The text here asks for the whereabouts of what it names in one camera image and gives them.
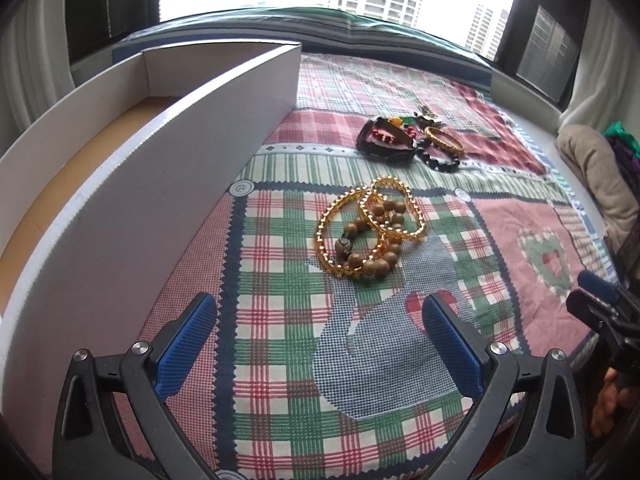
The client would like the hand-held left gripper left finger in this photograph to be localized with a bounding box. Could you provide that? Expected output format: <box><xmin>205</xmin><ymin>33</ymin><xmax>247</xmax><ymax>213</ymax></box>
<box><xmin>52</xmin><ymin>291</ymin><xmax>221</xmax><ymax>480</ymax></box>

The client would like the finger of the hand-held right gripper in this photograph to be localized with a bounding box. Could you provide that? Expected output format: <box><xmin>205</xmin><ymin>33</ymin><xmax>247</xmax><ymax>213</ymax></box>
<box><xmin>577</xmin><ymin>270</ymin><xmax>632</xmax><ymax>306</ymax></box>
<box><xmin>566</xmin><ymin>289</ymin><xmax>626</xmax><ymax>335</ymax></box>

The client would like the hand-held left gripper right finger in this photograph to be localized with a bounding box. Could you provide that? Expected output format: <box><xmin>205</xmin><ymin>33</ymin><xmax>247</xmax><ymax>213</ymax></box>
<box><xmin>421</xmin><ymin>292</ymin><xmax>588</xmax><ymax>480</ymax></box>

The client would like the wooden bead bracelet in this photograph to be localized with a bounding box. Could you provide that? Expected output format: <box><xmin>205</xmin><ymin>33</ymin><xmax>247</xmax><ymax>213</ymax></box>
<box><xmin>336</xmin><ymin>199</ymin><xmax>405</xmax><ymax>276</ymax></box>

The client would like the white cardboard box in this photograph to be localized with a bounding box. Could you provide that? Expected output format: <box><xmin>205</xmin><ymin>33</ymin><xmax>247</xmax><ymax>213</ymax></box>
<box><xmin>0</xmin><ymin>40</ymin><xmax>303</xmax><ymax>461</ymax></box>

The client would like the large gold beaded bracelet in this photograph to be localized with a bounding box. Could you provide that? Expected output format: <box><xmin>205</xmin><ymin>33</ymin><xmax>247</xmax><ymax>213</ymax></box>
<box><xmin>315</xmin><ymin>186</ymin><xmax>390</xmax><ymax>277</ymax></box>

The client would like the black bead bracelet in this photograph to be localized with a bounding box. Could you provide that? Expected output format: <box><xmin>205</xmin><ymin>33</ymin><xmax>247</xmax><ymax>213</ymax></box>
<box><xmin>417</xmin><ymin>137</ymin><xmax>461</xmax><ymax>172</ymax></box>

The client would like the gold bangle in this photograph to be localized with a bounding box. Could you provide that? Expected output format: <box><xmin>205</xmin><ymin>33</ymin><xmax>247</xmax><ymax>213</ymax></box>
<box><xmin>424</xmin><ymin>126</ymin><xmax>465</xmax><ymax>154</ymax></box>

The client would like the red bead bracelet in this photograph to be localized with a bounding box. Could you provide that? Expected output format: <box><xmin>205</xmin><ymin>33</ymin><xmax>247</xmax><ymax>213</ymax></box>
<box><xmin>372</xmin><ymin>127</ymin><xmax>418</xmax><ymax>143</ymax></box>

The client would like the gold keychain charm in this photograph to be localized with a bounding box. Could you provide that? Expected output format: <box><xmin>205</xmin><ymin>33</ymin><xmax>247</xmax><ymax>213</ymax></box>
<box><xmin>412</xmin><ymin>106</ymin><xmax>445</xmax><ymax>129</ymax></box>

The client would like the person's right hand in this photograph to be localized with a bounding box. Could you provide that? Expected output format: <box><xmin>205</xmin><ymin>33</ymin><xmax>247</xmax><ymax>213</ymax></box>
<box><xmin>590</xmin><ymin>367</ymin><xmax>640</xmax><ymax>438</ymax></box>

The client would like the plaid patchwork blanket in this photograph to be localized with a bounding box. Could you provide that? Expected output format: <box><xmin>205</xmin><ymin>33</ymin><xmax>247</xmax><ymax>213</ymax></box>
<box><xmin>112</xmin><ymin>52</ymin><xmax>621</xmax><ymax>480</ymax></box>

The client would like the blue striped sheet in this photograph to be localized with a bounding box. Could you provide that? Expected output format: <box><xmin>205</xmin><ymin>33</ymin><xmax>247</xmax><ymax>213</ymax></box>
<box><xmin>515</xmin><ymin>120</ymin><xmax>617</xmax><ymax>281</ymax></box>

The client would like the beige cushion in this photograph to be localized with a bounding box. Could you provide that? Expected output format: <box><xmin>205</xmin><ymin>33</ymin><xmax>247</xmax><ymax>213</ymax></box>
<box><xmin>556</xmin><ymin>124</ymin><xmax>632</xmax><ymax>261</ymax></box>

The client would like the green and purple cloth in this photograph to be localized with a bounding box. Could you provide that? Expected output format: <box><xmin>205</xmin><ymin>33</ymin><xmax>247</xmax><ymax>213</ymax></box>
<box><xmin>602</xmin><ymin>121</ymin><xmax>640</xmax><ymax>201</ymax></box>

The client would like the window screen panel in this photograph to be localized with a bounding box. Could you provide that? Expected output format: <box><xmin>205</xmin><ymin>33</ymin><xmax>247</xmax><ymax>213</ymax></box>
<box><xmin>515</xmin><ymin>4</ymin><xmax>576</xmax><ymax>100</ymax></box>

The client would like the distant high-rise building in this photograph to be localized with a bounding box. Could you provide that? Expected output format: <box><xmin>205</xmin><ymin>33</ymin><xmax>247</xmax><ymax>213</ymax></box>
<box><xmin>465</xmin><ymin>2</ymin><xmax>512</xmax><ymax>61</ymax></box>

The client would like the white curtain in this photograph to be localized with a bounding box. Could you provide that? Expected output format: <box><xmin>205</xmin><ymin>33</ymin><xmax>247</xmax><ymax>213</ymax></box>
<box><xmin>0</xmin><ymin>0</ymin><xmax>76</xmax><ymax>141</ymax></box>

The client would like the dark window panel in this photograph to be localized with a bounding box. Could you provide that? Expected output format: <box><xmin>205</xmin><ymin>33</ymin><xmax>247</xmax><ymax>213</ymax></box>
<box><xmin>65</xmin><ymin>0</ymin><xmax>161</xmax><ymax>65</ymax></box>

